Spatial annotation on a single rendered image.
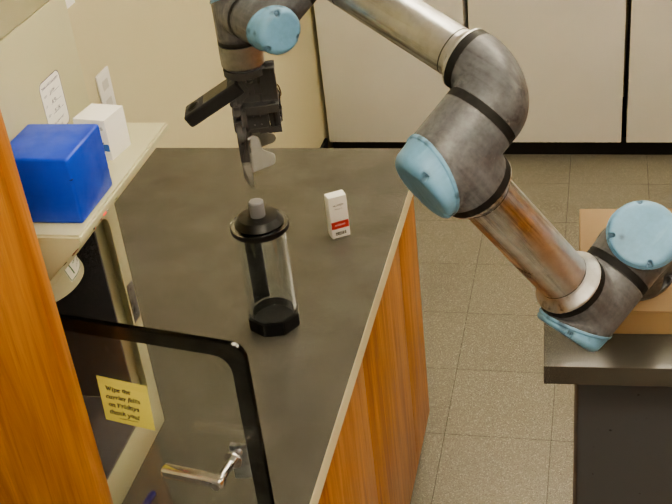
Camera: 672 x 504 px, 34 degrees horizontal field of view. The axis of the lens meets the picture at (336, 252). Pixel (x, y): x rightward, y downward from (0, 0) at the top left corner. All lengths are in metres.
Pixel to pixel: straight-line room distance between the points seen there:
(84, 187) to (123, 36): 1.46
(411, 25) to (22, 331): 0.71
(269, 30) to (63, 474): 0.72
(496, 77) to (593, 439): 0.86
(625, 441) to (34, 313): 1.22
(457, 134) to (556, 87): 3.03
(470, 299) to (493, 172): 2.27
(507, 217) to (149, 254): 1.04
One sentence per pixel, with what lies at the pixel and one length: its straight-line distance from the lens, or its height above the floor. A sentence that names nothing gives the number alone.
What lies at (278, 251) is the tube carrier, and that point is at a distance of 2.01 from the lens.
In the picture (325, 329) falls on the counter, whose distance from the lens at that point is 2.10.
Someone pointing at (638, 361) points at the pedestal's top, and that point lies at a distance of 2.00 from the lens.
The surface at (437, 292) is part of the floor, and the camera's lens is 3.85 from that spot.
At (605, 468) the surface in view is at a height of 0.65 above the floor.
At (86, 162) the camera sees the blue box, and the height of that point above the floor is 1.57.
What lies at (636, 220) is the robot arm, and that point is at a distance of 1.83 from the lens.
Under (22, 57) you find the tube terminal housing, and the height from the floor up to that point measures 1.67.
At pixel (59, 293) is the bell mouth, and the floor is 1.32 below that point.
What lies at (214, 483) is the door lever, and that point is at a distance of 1.42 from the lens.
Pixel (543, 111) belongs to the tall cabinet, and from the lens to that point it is 4.58.
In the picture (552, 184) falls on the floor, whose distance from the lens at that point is 4.49.
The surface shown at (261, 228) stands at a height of 1.17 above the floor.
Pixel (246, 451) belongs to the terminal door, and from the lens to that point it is 1.43.
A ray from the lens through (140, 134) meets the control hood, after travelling 1.60.
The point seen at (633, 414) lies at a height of 0.78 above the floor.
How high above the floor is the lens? 2.16
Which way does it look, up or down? 31 degrees down
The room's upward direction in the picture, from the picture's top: 7 degrees counter-clockwise
